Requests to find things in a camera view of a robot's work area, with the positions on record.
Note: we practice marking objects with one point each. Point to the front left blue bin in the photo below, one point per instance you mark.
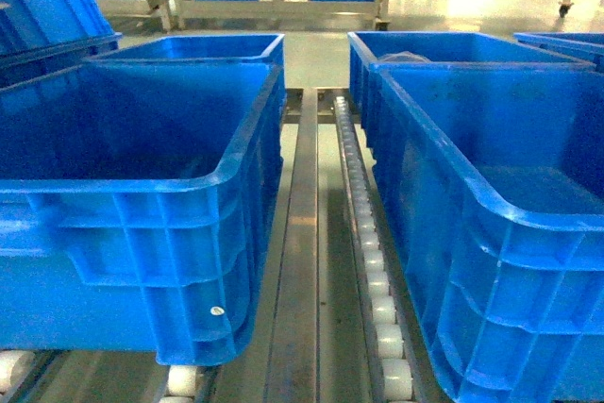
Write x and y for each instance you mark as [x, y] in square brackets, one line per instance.
[137, 203]

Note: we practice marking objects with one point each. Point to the steel centre rail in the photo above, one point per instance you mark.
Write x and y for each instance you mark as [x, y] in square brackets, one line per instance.
[293, 363]

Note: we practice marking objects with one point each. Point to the rear left blue bin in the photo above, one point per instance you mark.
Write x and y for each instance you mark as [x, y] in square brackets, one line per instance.
[158, 59]

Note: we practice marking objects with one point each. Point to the far left blue crate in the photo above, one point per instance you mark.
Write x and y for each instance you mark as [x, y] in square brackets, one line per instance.
[41, 37]

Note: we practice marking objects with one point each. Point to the white roller conveyor track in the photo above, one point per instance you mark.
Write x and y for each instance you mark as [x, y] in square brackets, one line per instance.
[389, 369]

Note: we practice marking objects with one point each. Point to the front right blue bin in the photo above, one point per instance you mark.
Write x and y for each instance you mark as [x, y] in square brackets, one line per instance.
[492, 183]

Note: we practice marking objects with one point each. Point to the rear right blue bin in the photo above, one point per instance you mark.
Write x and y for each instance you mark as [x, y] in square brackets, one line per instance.
[370, 50]

